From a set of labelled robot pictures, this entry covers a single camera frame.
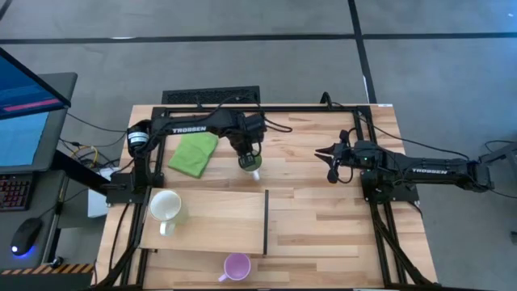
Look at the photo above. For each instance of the black aluminium table frame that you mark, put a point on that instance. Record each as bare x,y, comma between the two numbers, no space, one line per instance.
262,109

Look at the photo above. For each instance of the green folded cloth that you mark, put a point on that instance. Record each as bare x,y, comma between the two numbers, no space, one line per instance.
194,154

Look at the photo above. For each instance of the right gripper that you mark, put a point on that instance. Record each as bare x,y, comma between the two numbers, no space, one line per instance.
352,155

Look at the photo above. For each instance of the white box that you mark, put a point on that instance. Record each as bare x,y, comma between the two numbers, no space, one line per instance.
97,198

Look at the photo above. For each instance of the grey side desk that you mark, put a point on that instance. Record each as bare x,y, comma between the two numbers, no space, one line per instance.
50,202

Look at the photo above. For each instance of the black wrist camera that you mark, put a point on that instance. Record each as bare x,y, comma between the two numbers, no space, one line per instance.
255,122
332,176

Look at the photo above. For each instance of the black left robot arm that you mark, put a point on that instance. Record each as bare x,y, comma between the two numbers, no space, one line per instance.
161,125

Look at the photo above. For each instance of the black floor vent grille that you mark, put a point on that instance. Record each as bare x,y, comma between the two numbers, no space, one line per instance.
210,96

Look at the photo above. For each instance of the lilac pink mug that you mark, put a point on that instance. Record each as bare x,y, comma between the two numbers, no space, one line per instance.
237,266

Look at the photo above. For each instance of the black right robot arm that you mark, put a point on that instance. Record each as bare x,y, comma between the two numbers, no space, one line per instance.
428,169

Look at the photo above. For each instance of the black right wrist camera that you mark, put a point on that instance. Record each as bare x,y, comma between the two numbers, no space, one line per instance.
332,176

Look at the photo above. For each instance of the black backlit keyboard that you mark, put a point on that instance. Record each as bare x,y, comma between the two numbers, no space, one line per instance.
14,192

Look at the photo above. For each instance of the large pale yellow mug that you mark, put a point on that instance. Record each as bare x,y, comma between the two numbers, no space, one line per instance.
165,206

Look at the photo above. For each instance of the blue screen computer monitor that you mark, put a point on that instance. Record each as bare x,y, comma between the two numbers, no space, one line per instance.
24,133

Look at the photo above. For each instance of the yellow black hazard tape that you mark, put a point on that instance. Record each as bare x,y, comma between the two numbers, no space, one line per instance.
48,269

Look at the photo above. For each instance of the wooden shelf black frame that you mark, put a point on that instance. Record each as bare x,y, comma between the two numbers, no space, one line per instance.
222,220

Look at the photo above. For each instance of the small green mug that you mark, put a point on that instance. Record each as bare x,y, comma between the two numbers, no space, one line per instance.
257,163

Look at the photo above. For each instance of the black support beam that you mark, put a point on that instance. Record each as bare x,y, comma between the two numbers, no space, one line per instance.
76,171

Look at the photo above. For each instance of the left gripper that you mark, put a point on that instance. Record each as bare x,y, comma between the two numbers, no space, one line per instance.
242,143

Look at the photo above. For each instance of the black computer mouse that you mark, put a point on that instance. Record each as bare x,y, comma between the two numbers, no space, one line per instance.
26,236

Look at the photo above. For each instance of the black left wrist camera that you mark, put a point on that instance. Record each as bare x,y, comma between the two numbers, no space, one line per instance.
255,122

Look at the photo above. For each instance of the grey stand leg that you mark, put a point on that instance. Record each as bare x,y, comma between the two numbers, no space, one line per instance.
503,153

